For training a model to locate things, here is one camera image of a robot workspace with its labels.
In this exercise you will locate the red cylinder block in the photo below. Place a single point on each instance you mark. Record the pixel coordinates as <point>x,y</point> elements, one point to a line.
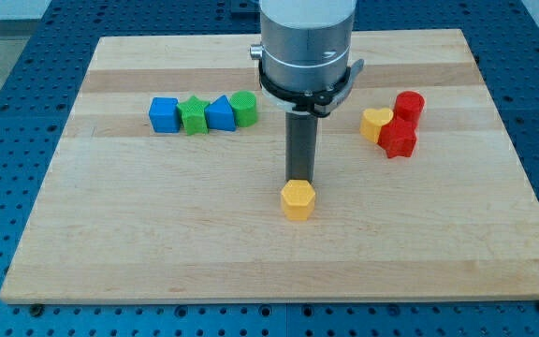
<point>409,106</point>

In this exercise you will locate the green star block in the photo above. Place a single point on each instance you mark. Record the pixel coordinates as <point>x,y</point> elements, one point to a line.
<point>193,116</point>

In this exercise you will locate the green cylinder block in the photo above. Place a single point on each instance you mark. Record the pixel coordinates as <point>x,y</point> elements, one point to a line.
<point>243,104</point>

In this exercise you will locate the blue cube block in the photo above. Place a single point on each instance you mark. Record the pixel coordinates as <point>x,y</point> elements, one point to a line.
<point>164,115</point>

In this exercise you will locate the wooden board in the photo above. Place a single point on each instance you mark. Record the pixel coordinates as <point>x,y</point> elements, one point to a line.
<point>124,215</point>

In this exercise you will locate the yellow heart block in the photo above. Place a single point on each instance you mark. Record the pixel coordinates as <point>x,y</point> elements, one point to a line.
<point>372,121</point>

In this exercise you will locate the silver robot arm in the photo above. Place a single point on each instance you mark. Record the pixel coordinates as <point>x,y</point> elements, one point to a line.
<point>304,44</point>

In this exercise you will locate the yellow hexagon block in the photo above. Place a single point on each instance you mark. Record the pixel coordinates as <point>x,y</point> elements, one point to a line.
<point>298,200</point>

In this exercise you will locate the blue triangle block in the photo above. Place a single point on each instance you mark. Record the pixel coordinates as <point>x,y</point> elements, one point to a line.
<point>219,115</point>

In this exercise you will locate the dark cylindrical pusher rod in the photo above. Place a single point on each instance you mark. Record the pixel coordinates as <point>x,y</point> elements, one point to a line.
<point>300,146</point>

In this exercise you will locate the red star block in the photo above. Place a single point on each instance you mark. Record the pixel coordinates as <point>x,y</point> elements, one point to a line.
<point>397,138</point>

